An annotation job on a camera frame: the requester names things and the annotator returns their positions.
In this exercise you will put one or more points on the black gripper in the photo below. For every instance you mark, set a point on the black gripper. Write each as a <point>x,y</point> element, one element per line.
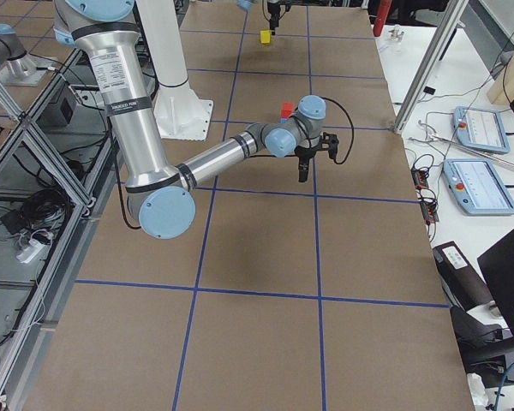
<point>274,9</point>
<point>304,155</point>

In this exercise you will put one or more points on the yellow block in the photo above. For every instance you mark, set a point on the yellow block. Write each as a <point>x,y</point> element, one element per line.
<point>265,37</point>

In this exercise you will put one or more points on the red block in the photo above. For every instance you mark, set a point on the red block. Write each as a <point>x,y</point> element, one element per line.
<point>287,109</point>

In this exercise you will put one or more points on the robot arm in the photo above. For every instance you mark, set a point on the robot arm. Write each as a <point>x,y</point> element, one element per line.
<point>246,5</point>
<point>135,51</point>

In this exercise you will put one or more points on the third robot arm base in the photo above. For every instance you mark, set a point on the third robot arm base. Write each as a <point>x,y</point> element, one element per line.
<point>17,66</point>

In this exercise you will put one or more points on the red fire extinguisher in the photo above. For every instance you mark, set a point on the red fire extinguisher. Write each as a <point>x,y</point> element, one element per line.
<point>381,17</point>

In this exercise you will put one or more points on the orange circuit board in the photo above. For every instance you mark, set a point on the orange circuit board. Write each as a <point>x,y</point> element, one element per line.
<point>426,196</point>

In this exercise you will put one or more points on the lower teach pendant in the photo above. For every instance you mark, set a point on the lower teach pendant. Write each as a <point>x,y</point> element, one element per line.
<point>477,187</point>

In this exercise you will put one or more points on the teach pendant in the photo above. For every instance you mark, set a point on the teach pendant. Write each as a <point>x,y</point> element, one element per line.
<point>480,129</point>
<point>477,187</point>

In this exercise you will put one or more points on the upper teach pendant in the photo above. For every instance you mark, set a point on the upper teach pendant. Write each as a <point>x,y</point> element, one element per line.
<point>480,129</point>

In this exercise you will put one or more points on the black box with label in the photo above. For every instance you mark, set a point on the black box with label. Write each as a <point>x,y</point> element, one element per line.
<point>461,278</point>

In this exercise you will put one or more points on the black monitor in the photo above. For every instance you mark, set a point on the black monitor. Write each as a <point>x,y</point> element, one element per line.
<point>497,267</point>

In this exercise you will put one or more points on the white power strip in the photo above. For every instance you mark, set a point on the white power strip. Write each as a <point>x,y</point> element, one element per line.
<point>30,251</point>

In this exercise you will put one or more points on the aluminium frame post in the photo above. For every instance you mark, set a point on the aluminium frame post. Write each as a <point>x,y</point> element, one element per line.
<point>438,43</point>

